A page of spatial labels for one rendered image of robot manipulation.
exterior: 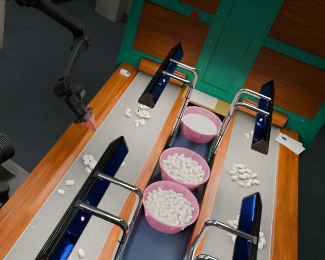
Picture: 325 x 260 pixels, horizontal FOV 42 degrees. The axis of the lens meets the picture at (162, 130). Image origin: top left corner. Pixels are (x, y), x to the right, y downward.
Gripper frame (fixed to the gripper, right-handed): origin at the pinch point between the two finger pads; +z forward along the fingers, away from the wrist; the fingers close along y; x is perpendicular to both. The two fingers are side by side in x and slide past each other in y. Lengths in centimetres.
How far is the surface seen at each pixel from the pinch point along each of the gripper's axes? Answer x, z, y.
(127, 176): -4.4, 25.5, -7.7
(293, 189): -58, 88, 29
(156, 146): -10.6, 29.2, 18.1
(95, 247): -6, 27, -51
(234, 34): -55, 14, 88
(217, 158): -31, 54, 28
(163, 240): -16, 50, -29
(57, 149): 15.4, -3.0, -12.0
